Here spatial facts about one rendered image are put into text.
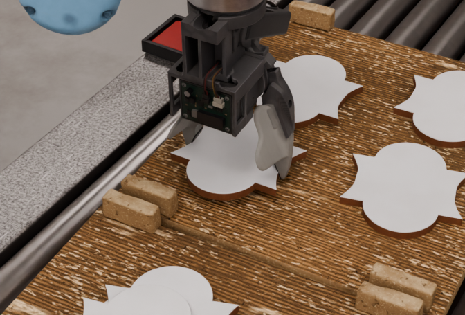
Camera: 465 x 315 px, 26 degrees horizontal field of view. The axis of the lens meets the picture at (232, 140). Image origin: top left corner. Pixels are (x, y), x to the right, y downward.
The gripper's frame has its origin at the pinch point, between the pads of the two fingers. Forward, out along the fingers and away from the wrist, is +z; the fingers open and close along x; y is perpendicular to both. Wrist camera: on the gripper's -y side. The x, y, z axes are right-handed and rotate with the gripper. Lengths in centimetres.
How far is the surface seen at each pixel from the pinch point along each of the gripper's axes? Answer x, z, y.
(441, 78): 13.6, 2.1, -24.7
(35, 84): -119, 100, -102
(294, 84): -0.9, 1.9, -15.5
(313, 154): 5.8, 2.6, -6.1
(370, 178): 13.1, 1.5, -4.1
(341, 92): 4.5, 1.9, -16.6
